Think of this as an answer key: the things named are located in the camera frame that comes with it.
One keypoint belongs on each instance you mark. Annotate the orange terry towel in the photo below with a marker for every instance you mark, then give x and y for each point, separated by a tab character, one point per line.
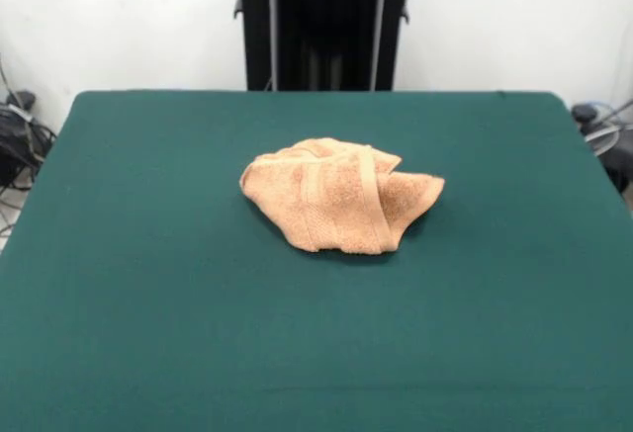
336	195

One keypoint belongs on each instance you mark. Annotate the dark green table cloth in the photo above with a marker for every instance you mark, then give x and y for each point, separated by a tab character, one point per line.
148	264

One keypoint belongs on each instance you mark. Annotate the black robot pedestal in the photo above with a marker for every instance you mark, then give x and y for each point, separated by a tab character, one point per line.
321	31

